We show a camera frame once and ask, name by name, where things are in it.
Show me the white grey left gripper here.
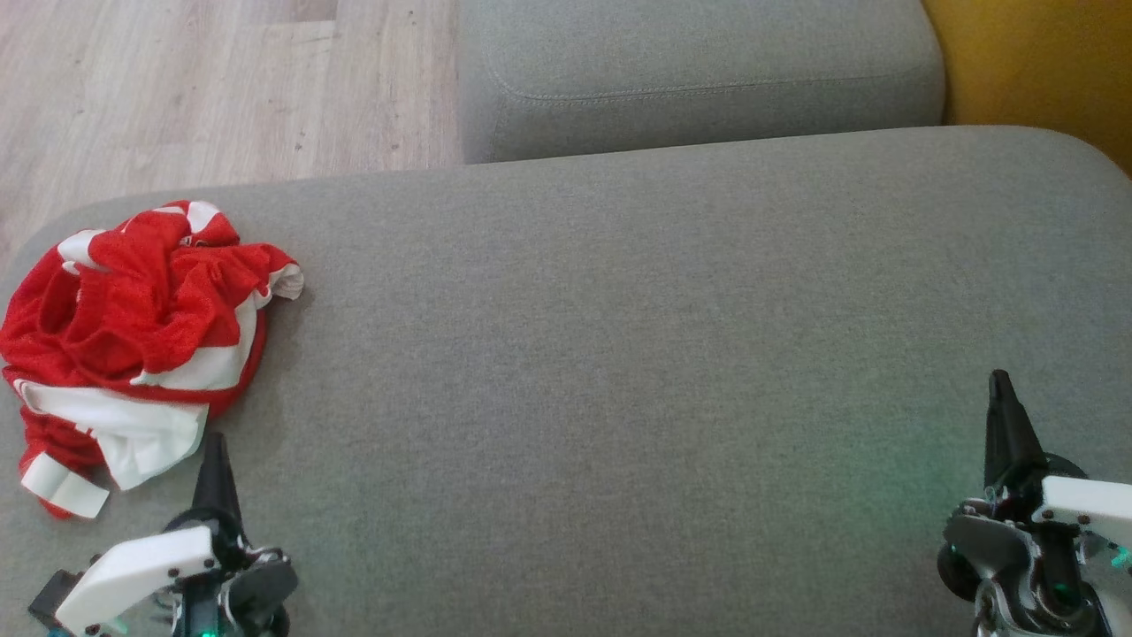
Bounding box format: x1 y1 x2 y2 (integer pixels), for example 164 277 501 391
53 432 300 637

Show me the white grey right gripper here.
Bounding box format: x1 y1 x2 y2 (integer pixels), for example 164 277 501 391
937 370 1132 637

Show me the red white basketball jersey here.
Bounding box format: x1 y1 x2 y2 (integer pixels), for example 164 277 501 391
13 292 271 520

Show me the yellow cushion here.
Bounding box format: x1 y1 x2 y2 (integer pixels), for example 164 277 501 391
920 0 1132 178

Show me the large grey sofa seat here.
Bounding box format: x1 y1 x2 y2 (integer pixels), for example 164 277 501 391
0 126 1132 637

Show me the small grey sofa cushion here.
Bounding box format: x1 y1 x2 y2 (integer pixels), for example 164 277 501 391
455 0 947 165

